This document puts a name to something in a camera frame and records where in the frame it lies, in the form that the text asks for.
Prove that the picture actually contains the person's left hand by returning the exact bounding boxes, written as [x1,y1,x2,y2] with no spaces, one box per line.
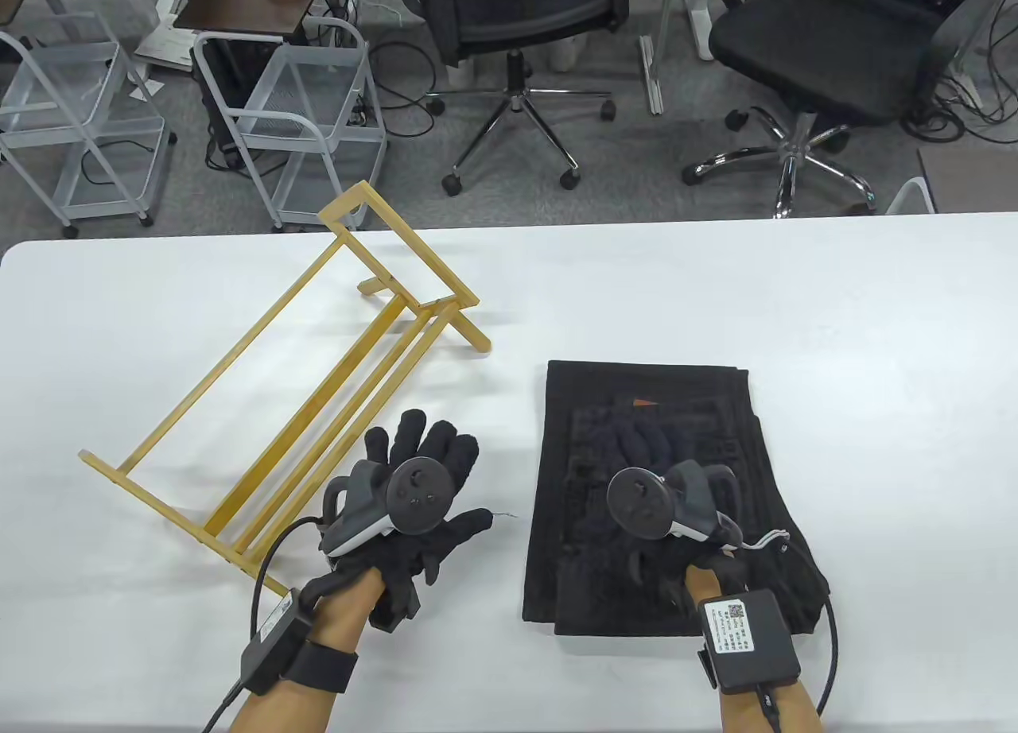
[318,409,495,634]

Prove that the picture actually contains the person's right hand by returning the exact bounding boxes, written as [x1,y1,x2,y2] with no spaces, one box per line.
[608,413,750,613]

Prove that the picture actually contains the grey white controller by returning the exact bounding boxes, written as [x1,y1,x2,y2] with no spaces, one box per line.
[321,456,454,559]
[606,461,744,545]

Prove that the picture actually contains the black trousers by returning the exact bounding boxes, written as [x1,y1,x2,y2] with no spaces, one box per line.
[521,359,832,638]

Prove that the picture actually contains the wooden book rack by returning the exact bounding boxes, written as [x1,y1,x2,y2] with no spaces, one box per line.
[78,179,492,599]

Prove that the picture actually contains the person's left forearm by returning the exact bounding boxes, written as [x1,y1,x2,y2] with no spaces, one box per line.
[227,570,390,733]

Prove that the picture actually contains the person's right forearm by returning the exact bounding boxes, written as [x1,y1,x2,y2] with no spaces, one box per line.
[684,562,820,733]

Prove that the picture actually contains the black right wrist sensor box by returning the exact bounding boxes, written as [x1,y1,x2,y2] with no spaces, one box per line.
[698,588,802,694]

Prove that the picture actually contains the black wrist sensor box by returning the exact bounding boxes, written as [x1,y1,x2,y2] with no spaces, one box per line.
[698,588,802,694]
[241,590,315,696]

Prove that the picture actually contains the black left wrist sensor box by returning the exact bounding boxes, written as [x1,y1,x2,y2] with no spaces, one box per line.
[241,590,315,696]

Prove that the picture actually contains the white plastic object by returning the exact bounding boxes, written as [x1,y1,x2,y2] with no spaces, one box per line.
[885,176,935,215]

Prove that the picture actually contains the black computer tower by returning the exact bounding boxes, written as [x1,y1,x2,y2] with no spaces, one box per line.
[195,37,263,169]

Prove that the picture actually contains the white metal trolley cart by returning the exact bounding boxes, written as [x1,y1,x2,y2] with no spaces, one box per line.
[0,10,177,237]
[193,17,388,233]

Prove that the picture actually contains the brown board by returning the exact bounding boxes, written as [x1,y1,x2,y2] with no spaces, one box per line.
[917,149,1018,213]

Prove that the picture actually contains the black padded office chair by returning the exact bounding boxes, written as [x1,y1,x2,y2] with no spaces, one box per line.
[682,0,1018,219]

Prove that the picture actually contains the black mesh office chair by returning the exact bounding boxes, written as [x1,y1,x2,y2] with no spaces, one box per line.
[394,0,631,197]

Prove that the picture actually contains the white papers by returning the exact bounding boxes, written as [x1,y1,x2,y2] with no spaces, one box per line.
[134,17,196,70]

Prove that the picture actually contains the dark brown small desk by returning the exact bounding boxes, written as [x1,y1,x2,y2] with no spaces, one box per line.
[173,0,331,46]

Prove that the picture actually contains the black left wrist strap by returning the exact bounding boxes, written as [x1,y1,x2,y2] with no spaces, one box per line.
[282,640,359,694]

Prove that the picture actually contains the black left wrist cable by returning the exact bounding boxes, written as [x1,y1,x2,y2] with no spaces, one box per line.
[201,517,327,733]

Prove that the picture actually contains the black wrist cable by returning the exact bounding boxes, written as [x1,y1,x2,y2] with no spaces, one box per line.
[760,594,840,722]
[201,517,327,733]

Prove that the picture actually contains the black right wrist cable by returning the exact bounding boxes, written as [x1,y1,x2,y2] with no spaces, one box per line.
[760,594,840,722]

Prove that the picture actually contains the looped black floor cables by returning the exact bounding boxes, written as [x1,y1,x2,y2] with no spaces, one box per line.
[370,37,446,138]

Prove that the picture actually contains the white desk leg frame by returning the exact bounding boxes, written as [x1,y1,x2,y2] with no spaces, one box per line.
[639,0,715,116]

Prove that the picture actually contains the tangle of black floor cables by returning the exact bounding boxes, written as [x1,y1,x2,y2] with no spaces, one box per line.
[903,49,1018,142]

